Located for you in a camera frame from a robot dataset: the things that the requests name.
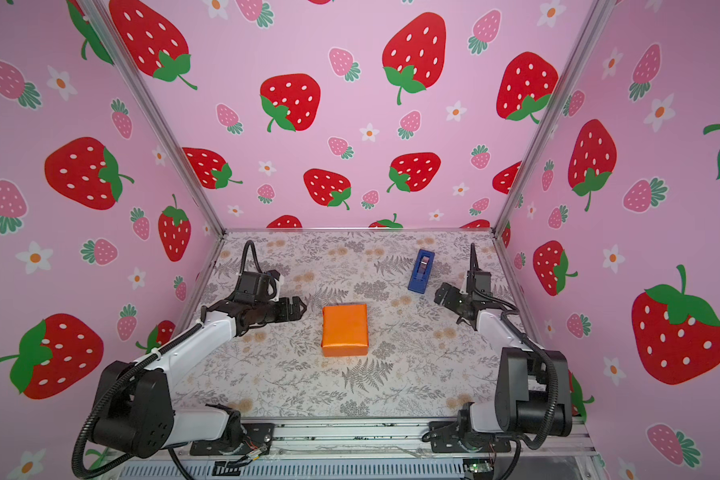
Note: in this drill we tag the aluminium corner post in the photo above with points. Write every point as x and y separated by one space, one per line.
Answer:
592 28
102 24

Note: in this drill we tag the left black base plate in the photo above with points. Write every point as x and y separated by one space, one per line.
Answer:
243 439

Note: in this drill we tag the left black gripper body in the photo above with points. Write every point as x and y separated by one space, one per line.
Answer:
268 311

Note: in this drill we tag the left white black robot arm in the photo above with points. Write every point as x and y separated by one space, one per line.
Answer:
133 411

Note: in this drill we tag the aluminium front frame rail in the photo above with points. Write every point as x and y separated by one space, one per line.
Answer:
377 448

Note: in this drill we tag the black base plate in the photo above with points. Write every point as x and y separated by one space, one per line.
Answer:
452 437
243 439

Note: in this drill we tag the left aluminium corner post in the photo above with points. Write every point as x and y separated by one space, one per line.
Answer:
102 24

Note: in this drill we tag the right aluminium corner post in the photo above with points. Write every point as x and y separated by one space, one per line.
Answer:
592 28

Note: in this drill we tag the blue tape dispenser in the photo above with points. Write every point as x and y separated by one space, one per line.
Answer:
421 272

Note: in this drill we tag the orange yellow wrapping paper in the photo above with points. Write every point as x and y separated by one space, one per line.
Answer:
345 330

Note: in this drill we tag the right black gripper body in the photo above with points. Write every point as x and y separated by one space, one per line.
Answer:
465 303

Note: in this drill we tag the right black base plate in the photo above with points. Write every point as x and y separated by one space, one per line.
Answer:
452 437

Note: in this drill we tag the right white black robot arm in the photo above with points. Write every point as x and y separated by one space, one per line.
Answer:
530 402

